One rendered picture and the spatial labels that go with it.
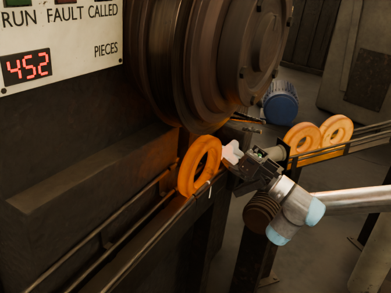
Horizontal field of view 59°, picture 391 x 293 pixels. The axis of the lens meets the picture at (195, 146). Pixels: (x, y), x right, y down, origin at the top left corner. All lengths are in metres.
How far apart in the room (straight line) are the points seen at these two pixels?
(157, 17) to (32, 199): 0.38
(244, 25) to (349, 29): 2.88
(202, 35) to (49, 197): 0.39
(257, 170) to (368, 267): 0.84
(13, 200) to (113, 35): 0.34
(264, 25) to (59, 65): 0.39
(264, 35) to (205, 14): 0.14
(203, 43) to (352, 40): 2.91
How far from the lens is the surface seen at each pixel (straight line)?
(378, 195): 1.10
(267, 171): 1.00
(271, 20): 0.75
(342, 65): 3.57
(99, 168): 0.72
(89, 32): 0.65
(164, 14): 0.63
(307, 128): 1.28
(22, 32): 0.57
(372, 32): 3.47
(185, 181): 0.89
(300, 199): 1.00
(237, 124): 1.13
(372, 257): 1.67
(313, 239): 2.02
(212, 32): 0.65
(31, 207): 0.64
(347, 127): 1.42
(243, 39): 0.65
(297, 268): 1.83
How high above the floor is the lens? 1.27
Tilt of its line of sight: 29 degrees down
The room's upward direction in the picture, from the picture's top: 7 degrees clockwise
